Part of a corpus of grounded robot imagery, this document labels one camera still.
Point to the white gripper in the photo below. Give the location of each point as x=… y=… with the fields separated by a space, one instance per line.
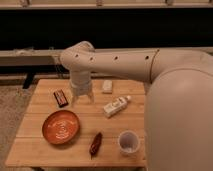
x=79 y=90

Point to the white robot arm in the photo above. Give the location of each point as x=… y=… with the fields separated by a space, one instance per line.
x=178 y=115

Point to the dark chocolate bar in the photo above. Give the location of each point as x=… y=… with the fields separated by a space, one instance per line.
x=60 y=98

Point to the small white block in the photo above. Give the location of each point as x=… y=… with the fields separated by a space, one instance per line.
x=107 y=86

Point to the orange round plate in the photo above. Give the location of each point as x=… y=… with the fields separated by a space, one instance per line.
x=60 y=127

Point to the white bottle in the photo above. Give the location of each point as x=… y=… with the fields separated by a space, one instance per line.
x=115 y=106

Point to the wooden table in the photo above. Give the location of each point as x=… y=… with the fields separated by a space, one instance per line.
x=30 y=149

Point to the white cup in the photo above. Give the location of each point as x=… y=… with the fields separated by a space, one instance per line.
x=128 y=142

